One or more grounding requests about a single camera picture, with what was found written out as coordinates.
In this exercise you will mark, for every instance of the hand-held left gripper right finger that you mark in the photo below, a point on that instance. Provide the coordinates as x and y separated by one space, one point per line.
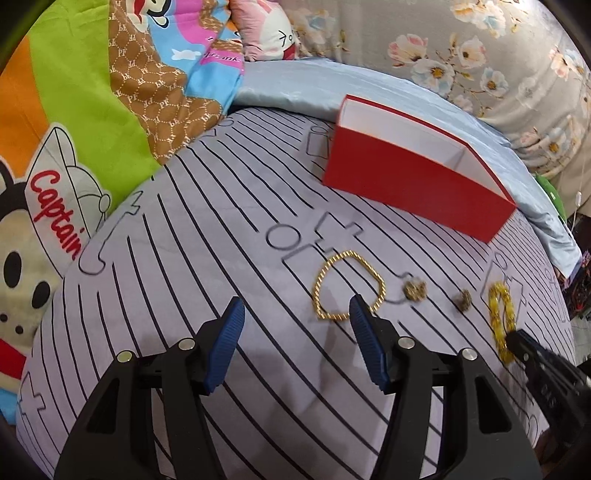
369 341

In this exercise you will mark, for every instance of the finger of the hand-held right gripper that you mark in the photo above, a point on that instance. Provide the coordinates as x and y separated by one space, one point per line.
524 348

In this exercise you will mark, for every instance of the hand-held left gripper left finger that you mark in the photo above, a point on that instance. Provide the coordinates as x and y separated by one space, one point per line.
226 346

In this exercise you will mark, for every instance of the green plush item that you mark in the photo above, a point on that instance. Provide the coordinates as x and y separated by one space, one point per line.
551 194

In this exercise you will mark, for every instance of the gold flower earring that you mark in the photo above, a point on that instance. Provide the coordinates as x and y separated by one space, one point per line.
414 290

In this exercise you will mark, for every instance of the pink cartoon pillow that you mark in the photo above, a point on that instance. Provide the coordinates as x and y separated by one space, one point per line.
268 32

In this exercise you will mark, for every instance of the grey floral blanket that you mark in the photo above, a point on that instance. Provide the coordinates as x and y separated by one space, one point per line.
508 115

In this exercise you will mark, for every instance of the crystal stud earring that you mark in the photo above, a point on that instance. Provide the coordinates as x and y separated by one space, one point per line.
463 299

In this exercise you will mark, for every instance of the grey striped bedsheet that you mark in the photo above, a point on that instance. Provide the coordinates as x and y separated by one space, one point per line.
207 230

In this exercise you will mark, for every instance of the red box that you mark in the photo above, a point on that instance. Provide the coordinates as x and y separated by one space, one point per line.
406 184

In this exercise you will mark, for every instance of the colourful cartoon monkey blanket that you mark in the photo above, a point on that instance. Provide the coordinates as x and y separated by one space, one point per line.
69 92

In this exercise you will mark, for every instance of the light blue satin quilt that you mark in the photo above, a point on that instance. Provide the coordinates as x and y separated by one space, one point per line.
295 87

